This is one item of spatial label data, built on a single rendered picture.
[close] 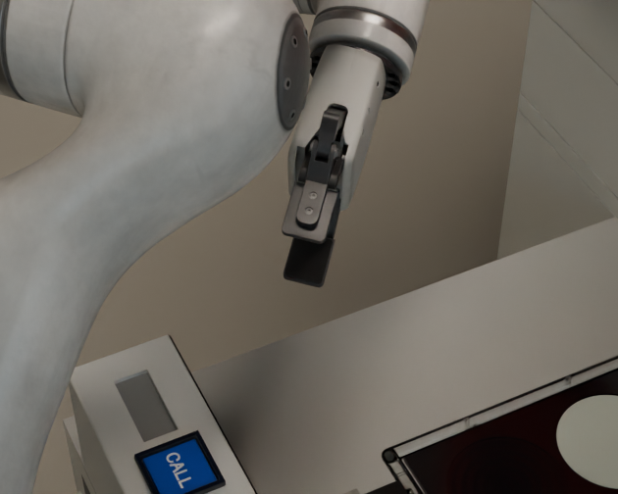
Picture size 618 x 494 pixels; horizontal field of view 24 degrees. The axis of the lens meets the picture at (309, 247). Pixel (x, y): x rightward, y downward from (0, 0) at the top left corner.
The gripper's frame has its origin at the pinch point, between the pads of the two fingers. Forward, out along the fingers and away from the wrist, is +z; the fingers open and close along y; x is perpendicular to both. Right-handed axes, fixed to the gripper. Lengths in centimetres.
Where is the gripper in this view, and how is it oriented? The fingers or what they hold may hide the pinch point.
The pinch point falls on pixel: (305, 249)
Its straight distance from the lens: 105.8
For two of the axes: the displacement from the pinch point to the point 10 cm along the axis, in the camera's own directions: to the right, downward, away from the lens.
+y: 0.1, -3.6, -9.3
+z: -2.5, 9.0, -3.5
